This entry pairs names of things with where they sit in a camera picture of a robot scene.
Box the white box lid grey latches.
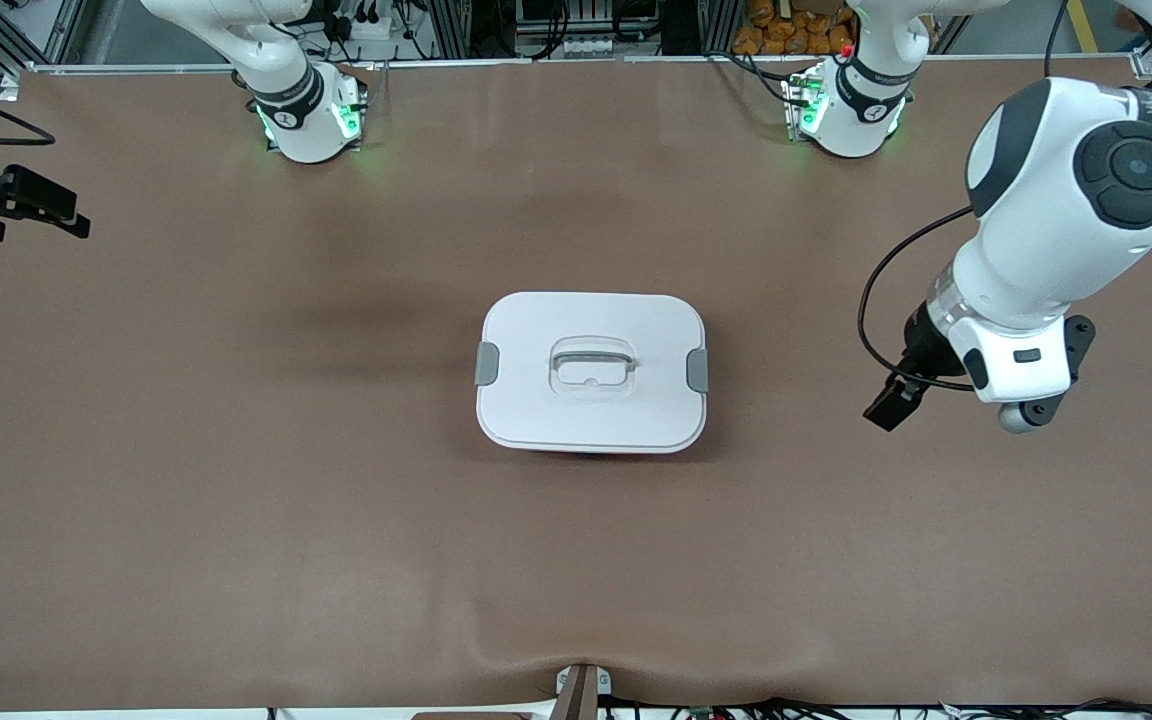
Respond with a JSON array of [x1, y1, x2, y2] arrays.
[[474, 291, 710, 456]]

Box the pile of orange toys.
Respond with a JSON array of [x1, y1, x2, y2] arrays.
[[731, 0, 855, 58]]

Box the white power strip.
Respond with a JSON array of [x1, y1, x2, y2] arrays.
[[321, 0, 395, 43]]

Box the brown table mat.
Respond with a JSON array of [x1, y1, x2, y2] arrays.
[[0, 55, 1152, 713]]

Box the brown metal table clamp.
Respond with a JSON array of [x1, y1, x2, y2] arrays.
[[551, 663, 613, 720]]

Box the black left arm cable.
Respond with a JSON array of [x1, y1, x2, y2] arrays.
[[856, 205, 979, 393]]

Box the aluminium table edge rail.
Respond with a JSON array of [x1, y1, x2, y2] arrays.
[[0, 52, 1152, 76]]

